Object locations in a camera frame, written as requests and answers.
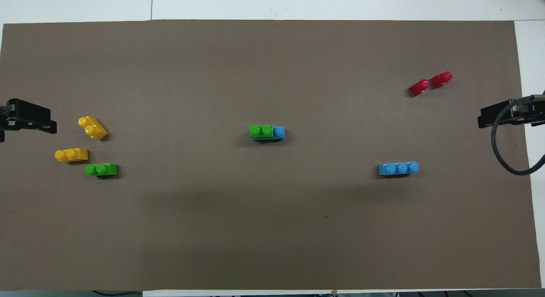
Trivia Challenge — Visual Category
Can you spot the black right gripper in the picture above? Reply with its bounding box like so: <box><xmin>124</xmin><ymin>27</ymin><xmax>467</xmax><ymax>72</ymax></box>
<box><xmin>477</xmin><ymin>93</ymin><xmax>545</xmax><ymax>129</ymax></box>

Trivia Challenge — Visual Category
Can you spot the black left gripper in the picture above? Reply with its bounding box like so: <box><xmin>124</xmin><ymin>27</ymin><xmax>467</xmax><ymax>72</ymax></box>
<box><xmin>0</xmin><ymin>98</ymin><xmax>58</xmax><ymax>143</ymax></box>

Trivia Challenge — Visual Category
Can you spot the blue three-stud toy brick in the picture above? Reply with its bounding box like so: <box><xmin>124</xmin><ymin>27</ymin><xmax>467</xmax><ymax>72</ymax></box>
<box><xmin>379</xmin><ymin>161</ymin><xmax>420</xmax><ymax>176</ymax></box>
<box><xmin>251</xmin><ymin>127</ymin><xmax>285</xmax><ymax>142</ymax></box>

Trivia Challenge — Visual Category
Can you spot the green two-stud toy brick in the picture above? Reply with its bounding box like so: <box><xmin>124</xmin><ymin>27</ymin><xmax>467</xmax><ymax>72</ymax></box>
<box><xmin>250</xmin><ymin>124</ymin><xmax>274</xmax><ymax>138</ymax></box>
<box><xmin>85</xmin><ymin>163</ymin><xmax>118</xmax><ymax>178</ymax></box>

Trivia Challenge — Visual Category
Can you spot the red one-stud toy brick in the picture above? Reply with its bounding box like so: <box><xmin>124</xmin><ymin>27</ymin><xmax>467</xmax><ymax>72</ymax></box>
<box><xmin>431</xmin><ymin>72</ymin><xmax>453</xmax><ymax>89</ymax></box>
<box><xmin>409</xmin><ymin>79</ymin><xmax>430</xmax><ymax>97</ymax></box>

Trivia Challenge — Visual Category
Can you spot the yellow two-stud toy brick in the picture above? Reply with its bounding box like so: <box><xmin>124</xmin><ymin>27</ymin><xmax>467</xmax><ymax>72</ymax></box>
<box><xmin>54</xmin><ymin>148</ymin><xmax>89</xmax><ymax>163</ymax></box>
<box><xmin>78</xmin><ymin>116</ymin><xmax>108</xmax><ymax>141</ymax></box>

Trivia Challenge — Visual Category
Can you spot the brown table mat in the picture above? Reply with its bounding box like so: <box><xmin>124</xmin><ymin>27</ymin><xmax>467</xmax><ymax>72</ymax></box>
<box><xmin>0</xmin><ymin>19</ymin><xmax>542</xmax><ymax>291</ymax></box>

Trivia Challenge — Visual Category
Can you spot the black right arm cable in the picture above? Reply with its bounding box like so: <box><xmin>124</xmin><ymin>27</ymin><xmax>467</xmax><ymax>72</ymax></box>
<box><xmin>491</xmin><ymin>97</ymin><xmax>545</xmax><ymax>176</ymax></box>

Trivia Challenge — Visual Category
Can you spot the black left base cable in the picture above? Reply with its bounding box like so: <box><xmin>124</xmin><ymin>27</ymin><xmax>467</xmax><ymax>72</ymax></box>
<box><xmin>92</xmin><ymin>290</ymin><xmax>143</xmax><ymax>297</ymax></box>

